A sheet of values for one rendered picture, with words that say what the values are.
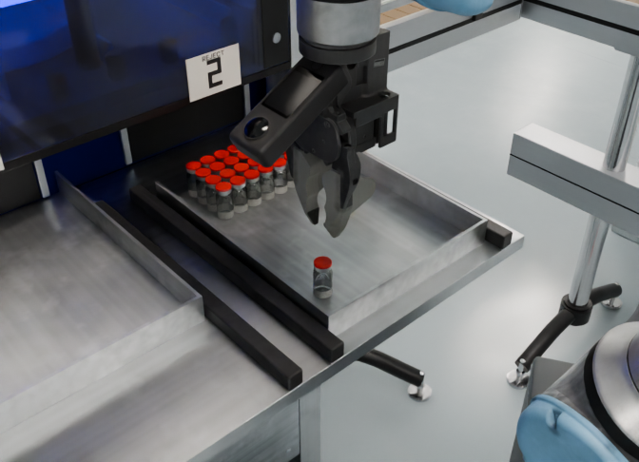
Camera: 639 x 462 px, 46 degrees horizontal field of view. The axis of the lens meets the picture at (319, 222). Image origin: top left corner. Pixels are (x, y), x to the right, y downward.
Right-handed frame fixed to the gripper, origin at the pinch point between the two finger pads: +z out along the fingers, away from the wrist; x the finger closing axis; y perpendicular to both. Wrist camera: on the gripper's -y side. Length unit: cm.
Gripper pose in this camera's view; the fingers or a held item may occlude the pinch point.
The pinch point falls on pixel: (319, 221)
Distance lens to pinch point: 78.9
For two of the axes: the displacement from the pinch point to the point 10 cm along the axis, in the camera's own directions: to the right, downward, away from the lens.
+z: 0.0, 8.1, 5.9
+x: -6.7, -4.4, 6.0
